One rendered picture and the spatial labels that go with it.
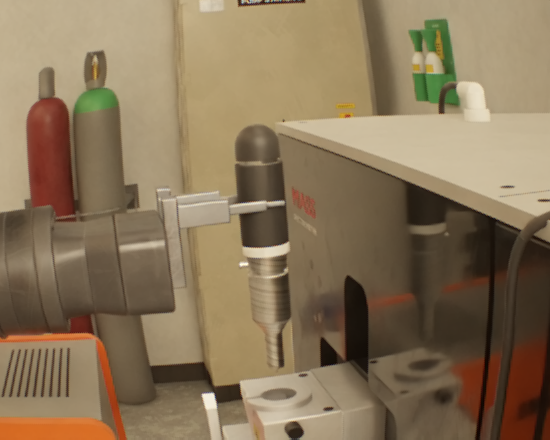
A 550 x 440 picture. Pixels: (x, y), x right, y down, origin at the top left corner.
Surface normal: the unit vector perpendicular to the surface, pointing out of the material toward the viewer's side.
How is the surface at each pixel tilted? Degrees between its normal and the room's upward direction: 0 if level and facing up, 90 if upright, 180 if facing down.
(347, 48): 90
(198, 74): 90
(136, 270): 90
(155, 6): 90
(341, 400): 0
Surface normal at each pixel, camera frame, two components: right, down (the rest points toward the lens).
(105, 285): -0.15, 0.19
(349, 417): 0.18, 0.16
